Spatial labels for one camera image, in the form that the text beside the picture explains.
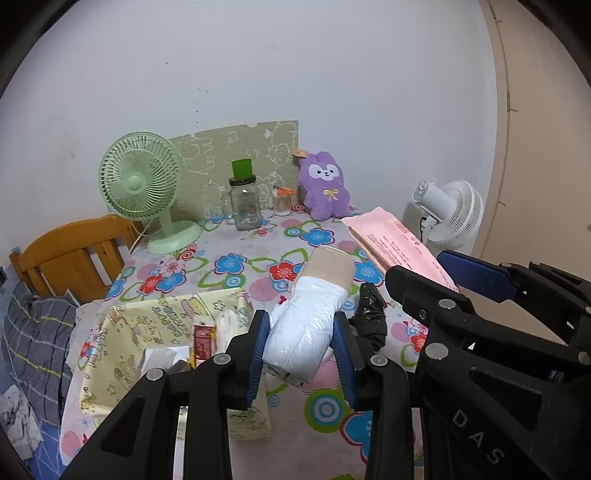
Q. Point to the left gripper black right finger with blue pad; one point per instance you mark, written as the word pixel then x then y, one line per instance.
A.
pixel 373 382

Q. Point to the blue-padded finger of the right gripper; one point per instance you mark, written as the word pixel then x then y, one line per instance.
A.
pixel 557 299

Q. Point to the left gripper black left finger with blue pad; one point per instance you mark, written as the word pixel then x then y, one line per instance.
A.
pixel 137 439

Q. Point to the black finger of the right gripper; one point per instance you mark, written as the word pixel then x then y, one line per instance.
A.
pixel 496 403

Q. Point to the white beige pack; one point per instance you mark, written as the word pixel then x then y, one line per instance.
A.
pixel 301 327

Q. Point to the pink paper packet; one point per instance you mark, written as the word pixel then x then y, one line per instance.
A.
pixel 388 243

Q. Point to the black small object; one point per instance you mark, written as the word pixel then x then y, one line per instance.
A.
pixel 369 320

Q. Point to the yellow fabric storage box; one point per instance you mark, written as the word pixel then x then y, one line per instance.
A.
pixel 137 336

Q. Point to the crumpled white cloth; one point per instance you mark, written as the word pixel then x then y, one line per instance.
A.
pixel 19 423

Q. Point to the red white carton pack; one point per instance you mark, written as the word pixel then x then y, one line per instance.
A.
pixel 203 339

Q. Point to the floral tablecloth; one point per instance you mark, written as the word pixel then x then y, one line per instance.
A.
pixel 307 432

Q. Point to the white standing fan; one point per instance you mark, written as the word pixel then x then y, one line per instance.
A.
pixel 453 213

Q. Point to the grey plaid pillow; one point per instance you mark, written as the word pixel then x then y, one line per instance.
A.
pixel 35 342

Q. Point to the wooden bed headboard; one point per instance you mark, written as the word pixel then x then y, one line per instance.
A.
pixel 60 261

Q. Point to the purple plush bunny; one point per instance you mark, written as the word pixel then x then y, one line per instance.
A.
pixel 322 183

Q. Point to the small toothpick jar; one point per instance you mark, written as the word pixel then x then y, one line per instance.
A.
pixel 283 200

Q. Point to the glass mason jar mug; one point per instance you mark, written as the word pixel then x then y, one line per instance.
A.
pixel 241 204

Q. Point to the green cup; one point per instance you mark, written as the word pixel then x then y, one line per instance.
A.
pixel 242 169

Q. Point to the green desk fan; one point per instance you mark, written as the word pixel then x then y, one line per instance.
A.
pixel 138 177

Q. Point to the beige patterned board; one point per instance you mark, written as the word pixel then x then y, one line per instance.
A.
pixel 206 157

